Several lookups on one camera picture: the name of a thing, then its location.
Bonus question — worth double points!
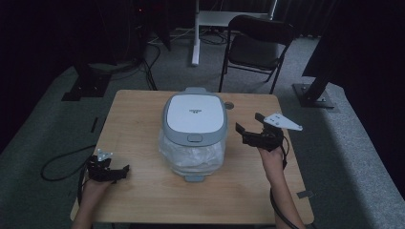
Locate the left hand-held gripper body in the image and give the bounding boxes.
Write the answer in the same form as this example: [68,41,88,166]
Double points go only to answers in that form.
[86,148,124,183]

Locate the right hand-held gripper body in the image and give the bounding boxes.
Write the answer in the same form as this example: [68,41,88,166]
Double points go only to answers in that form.
[242,112,304,152]

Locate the grey white lidded trash can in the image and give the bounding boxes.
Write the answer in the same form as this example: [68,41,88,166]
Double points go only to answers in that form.
[158,87,229,184]

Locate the person's left hand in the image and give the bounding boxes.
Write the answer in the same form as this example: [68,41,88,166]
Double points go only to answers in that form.
[81,180,111,204]

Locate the person's right hand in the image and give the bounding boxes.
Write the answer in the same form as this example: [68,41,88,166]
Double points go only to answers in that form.
[258,146,285,185]

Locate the clear plastic trash bag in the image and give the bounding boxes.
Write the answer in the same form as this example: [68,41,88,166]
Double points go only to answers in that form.
[158,128,226,177]

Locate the black slanted stand with base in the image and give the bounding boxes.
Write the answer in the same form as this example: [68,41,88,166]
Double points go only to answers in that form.
[291,37,336,110]

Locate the black folding chair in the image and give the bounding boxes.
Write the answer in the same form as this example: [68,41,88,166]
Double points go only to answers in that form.
[218,14,299,95]

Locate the black stand with flat base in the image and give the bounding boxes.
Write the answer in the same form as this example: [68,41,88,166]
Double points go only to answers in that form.
[61,61,113,102]

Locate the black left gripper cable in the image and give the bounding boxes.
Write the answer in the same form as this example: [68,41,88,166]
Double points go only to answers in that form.
[40,144,97,206]

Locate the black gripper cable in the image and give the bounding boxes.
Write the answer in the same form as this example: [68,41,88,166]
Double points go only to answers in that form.
[268,136,302,229]
[40,144,97,206]

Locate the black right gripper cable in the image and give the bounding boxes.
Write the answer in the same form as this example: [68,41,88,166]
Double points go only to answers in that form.
[268,136,302,229]

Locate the white desk frame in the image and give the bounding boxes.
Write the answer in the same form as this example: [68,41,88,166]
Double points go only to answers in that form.
[190,0,279,67]

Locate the black floor cables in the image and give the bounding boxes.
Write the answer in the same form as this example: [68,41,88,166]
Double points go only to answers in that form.
[111,39,161,92]

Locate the white floor cable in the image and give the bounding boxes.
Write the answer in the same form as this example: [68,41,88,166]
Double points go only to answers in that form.
[147,28,196,45]

